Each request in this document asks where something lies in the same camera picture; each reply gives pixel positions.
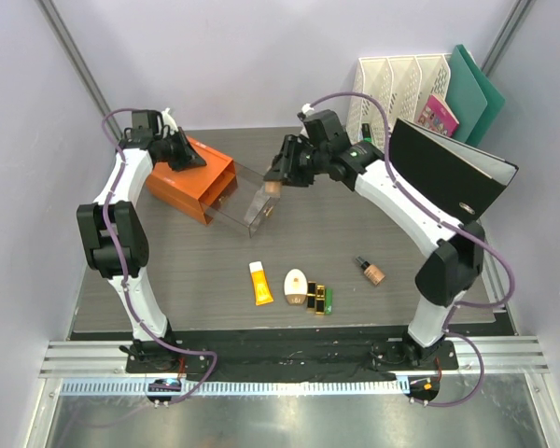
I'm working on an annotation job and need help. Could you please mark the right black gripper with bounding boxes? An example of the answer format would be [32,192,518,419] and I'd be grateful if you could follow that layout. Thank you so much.
[265,136,327,189]

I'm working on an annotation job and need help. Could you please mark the beige foundation bottle black cap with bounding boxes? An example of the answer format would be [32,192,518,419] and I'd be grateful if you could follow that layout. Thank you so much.
[264,181,283,197]

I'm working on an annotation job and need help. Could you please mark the clear liquid bottle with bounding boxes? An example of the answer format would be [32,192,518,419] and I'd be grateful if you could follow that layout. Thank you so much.
[244,190,269,224]

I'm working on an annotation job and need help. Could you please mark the beige foundation bottle clear cap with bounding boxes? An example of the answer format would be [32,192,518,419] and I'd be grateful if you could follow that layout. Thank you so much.
[355,256,385,287]

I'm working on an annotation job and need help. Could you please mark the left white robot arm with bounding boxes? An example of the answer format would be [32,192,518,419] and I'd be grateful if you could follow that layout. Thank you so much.
[76,129,205,372]

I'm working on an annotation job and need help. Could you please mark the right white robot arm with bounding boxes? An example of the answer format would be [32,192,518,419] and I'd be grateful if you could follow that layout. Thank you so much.
[264,134,484,369]

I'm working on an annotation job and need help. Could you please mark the orange drawer organizer box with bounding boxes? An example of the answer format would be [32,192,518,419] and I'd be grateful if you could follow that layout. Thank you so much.
[146,136,237,226]

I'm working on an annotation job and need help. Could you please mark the clear acrylic drawer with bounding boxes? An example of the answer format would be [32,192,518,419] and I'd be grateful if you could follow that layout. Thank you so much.
[203,162,280,238]

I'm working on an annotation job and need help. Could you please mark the green orange highlighter markers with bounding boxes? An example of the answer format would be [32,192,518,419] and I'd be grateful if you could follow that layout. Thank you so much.
[360,122,373,143]

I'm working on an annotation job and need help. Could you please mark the cream oval compact bottle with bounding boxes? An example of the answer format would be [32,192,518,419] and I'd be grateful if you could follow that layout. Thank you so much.
[284,269,308,305]

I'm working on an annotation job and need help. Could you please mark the orange white tube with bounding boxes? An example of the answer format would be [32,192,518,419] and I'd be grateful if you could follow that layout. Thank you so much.
[249,261,273,306]

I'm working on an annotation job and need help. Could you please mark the green lipstick box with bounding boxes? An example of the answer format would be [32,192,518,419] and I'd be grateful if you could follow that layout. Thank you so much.
[324,288,334,315]

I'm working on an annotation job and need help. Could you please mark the white mesh file rack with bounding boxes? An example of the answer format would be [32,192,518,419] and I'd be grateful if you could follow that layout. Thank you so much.
[345,53,451,149]

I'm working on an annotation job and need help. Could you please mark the pink booklet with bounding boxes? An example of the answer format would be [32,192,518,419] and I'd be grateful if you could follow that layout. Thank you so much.
[415,94,459,137]

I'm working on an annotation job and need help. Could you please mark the black lever arch binder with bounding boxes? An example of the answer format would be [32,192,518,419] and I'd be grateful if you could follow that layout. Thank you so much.
[389,119,518,225]

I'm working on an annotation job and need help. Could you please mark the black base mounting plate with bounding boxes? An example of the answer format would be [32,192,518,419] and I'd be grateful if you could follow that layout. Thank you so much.
[120,327,459,382]

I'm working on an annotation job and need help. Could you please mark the green folder front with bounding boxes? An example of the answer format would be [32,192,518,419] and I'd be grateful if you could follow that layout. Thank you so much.
[446,45,487,143]

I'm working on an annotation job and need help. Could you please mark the green folder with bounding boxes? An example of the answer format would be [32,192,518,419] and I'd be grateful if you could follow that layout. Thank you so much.
[446,45,487,143]
[460,46,505,147]

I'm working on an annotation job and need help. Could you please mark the green folder back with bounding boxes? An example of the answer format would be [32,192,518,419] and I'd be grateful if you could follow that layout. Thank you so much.
[460,46,505,147]

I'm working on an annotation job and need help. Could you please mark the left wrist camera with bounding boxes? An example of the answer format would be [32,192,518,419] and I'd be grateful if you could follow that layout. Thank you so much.
[131,109,161,135]

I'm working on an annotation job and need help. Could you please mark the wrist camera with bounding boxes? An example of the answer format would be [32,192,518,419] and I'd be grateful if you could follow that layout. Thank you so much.
[302,109,349,147]
[131,109,161,135]

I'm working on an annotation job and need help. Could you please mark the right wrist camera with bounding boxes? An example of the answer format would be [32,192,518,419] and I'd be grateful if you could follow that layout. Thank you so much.
[302,109,349,147]

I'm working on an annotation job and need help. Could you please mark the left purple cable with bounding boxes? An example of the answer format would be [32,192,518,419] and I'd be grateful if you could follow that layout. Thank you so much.
[100,107,218,406]

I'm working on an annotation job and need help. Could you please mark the purple cable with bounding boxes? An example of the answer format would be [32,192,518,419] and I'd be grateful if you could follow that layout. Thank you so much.
[100,107,218,406]
[304,91,516,405]

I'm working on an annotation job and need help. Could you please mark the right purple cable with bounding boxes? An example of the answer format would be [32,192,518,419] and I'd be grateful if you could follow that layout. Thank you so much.
[304,91,516,405]

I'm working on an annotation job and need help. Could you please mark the white slotted cable duct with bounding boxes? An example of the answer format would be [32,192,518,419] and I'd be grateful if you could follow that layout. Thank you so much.
[61,376,410,398]

